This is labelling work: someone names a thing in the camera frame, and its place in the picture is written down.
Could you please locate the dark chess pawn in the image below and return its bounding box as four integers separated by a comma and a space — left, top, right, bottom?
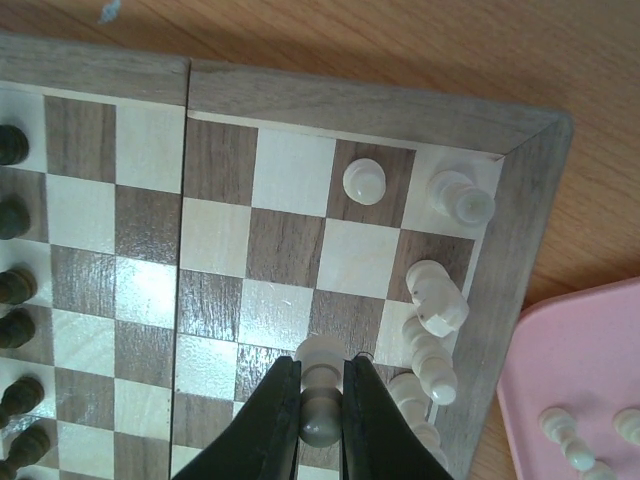
0, 198, 31, 240
1, 425, 51, 480
0, 124, 29, 166
1, 377, 45, 428
0, 268, 37, 305
0, 308, 36, 349

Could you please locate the wooden chess board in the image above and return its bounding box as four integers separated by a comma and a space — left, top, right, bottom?
1, 33, 573, 479

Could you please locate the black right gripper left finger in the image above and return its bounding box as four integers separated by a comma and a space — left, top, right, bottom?
175, 356, 301, 480

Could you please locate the pink plastic tray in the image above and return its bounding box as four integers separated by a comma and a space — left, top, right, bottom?
497, 279, 639, 479

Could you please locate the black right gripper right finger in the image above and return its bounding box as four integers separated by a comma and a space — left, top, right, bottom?
341, 355, 452, 480

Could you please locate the white chess pawn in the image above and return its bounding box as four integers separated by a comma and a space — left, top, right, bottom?
342, 158, 386, 206
295, 335, 346, 448

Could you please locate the white chess piece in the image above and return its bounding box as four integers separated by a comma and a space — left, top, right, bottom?
539, 407, 617, 480
426, 170, 495, 227
405, 260, 470, 338
613, 408, 640, 446
388, 373, 449, 470
402, 316, 458, 405

